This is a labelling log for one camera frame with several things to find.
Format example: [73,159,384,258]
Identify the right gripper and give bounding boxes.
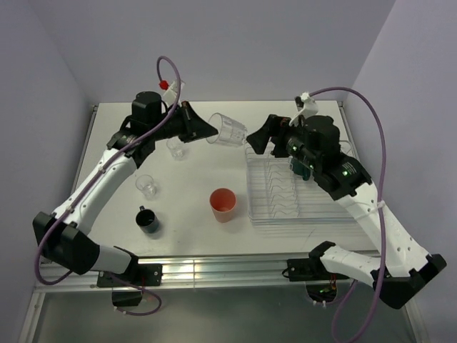
[246,114,320,170]

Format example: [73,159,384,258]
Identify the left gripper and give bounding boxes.
[149,101,217,144]

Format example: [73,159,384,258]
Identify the large clear glass tumbler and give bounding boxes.
[206,113,247,147]

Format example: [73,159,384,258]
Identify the dark green ceramic mug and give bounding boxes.
[290,159,311,181]

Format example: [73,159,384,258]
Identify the orange plastic cup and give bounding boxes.
[209,188,236,223]

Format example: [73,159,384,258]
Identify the small clear glass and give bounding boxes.
[136,174,157,199]

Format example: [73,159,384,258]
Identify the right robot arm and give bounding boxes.
[247,114,446,309]

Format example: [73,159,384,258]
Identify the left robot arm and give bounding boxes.
[33,91,218,285]

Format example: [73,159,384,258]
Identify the clear glass near back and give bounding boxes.
[166,137,187,161]

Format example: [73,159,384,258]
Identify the clear plastic drip tray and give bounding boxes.
[245,139,358,227]

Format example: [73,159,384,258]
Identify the small black mug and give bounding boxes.
[135,206,159,234]

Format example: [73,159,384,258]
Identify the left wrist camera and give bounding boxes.
[159,80,180,106]

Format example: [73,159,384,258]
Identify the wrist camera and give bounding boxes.
[159,80,180,106]
[289,92,318,126]

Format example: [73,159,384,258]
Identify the white wire dish rack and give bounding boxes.
[246,141,353,219]

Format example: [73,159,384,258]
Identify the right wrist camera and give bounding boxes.
[289,92,318,126]

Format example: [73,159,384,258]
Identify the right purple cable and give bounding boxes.
[308,86,387,342]

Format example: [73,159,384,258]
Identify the aluminium extrusion rail frame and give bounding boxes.
[34,249,411,294]

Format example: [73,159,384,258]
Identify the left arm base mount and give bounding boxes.
[96,263,163,311]

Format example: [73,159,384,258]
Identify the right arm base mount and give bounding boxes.
[281,258,338,302]

